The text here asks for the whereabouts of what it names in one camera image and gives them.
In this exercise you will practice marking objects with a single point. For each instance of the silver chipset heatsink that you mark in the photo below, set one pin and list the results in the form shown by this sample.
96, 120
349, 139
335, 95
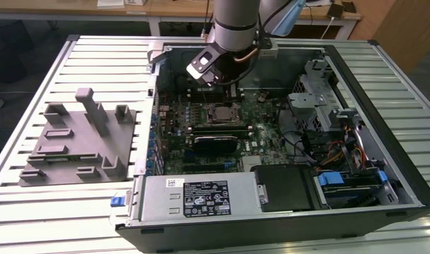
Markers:
253, 162

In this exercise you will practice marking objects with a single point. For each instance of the silver CPU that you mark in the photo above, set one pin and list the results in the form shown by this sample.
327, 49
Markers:
225, 113

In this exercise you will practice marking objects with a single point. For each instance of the blue disk carrier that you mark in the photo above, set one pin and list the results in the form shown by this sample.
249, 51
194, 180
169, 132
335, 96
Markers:
329, 180
382, 176

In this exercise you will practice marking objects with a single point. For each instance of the black plastic shroud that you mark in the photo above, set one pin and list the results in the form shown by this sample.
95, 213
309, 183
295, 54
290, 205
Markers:
285, 188

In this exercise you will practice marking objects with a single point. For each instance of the silver drive cage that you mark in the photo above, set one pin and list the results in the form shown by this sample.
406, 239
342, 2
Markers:
307, 101

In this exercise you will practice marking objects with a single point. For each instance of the black PC case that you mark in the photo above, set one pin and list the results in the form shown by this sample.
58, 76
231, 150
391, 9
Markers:
207, 235

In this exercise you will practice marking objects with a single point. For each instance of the grey parts rack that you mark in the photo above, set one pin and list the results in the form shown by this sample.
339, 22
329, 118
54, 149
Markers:
76, 137

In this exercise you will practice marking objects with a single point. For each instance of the blue slot retainer clip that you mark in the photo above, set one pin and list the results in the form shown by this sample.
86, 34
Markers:
150, 164
151, 154
153, 135
153, 145

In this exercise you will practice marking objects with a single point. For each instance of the silver power supply unit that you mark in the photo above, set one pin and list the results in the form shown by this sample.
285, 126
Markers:
158, 193

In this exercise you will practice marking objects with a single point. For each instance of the black graphics card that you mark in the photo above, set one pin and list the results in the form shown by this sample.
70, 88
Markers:
214, 145

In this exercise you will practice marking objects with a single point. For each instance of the round coin battery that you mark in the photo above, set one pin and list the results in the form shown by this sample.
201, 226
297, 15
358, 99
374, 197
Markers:
261, 98

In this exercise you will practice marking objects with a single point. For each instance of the RAM slot white clips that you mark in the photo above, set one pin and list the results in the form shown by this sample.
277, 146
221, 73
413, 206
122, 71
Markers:
214, 97
214, 91
243, 134
222, 128

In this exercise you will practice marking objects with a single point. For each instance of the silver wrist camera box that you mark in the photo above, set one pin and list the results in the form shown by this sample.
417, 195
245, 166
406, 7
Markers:
269, 51
203, 62

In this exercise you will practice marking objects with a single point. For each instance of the black phone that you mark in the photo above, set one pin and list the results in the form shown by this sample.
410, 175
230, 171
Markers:
335, 11

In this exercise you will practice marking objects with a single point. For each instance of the blue case latch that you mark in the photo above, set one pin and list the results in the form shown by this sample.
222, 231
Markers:
116, 201

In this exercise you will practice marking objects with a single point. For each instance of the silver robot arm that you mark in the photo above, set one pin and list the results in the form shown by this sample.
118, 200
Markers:
235, 23

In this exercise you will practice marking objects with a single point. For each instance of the wooden cabinet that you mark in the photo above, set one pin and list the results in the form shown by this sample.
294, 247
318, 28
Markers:
405, 26

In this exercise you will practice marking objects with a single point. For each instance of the small black device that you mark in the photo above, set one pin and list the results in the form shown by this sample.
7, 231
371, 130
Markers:
349, 6

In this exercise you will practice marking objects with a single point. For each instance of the CPU socket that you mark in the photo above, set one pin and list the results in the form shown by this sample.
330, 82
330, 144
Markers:
225, 122

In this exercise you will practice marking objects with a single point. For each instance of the white labelled box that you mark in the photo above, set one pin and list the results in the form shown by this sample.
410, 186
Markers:
135, 1

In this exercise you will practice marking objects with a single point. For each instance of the green motherboard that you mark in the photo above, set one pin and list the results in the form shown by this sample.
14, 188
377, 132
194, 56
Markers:
271, 137

